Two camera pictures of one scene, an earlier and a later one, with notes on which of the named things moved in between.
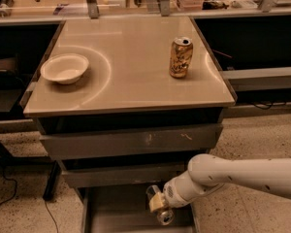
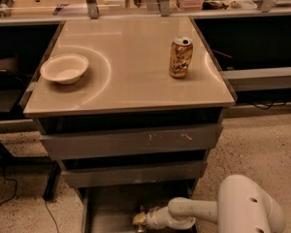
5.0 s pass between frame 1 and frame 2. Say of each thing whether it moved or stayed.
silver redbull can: moved
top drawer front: stayed
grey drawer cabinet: stayed
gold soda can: stayed
